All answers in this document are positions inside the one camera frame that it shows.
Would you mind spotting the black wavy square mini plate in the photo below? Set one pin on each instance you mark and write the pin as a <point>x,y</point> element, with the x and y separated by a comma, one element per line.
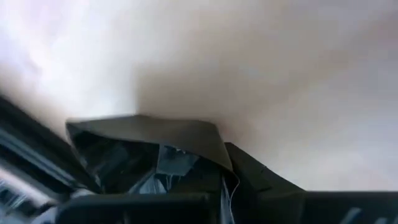
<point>155,130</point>

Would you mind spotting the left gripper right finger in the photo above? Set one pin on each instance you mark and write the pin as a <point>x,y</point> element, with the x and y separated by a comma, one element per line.
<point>280,205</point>

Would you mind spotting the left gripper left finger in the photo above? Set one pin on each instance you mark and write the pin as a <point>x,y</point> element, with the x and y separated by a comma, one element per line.
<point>130,208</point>

